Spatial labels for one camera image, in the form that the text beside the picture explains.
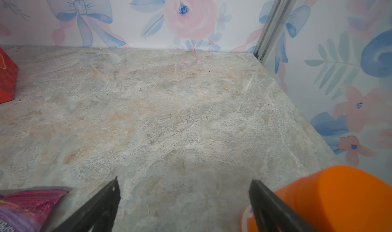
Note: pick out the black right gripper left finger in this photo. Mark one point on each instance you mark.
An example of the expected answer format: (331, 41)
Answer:
(98, 214)

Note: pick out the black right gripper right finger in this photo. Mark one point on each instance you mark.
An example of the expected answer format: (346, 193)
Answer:
(272, 214)

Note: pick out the red paper gift bag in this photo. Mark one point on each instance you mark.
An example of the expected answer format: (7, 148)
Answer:
(8, 77)

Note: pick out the purple Fox's candy bag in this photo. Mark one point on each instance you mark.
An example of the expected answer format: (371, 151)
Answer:
(28, 211)

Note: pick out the orange plastic bottle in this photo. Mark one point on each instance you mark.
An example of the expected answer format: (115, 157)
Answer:
(337, 199)

